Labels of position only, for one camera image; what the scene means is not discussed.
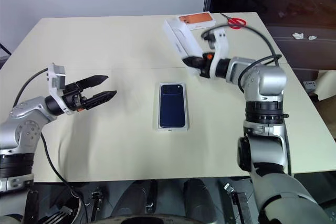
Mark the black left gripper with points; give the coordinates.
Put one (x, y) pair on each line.
(74, 98)

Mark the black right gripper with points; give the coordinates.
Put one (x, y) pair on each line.
(206, 69)

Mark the white phone box lid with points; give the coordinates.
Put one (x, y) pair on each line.
(181, 40)

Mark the dark blue smartphone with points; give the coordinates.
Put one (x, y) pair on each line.
(170, 129)
(172, 106)

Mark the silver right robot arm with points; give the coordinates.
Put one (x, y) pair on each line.
(265, 82)

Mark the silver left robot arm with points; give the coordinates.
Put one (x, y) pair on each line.
(26, 129)

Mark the orange and white box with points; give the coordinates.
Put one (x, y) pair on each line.
(195, 18)

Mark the dark blue smartphone in box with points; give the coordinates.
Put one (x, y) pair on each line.
(170, 129)

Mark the black stand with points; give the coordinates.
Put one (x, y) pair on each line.
(4, 51)

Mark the black metal clamp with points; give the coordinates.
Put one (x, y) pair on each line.
(236, 200)
(97, 197)

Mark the crumpled white paper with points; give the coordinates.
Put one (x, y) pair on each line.
(298, 36)
(312, 37)

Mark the dark rounded shape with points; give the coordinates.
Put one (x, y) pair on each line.
(134, 197)
(200, 195)

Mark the small white socket block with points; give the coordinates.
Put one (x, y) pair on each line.
(309, 85)

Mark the beige chair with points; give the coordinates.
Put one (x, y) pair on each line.
(326, 85)

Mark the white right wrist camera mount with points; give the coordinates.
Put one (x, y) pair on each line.
(221, 48)

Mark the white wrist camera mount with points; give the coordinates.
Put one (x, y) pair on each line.
(56, 77)
(221, 48)

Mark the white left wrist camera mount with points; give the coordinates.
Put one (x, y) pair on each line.
(56, 77)

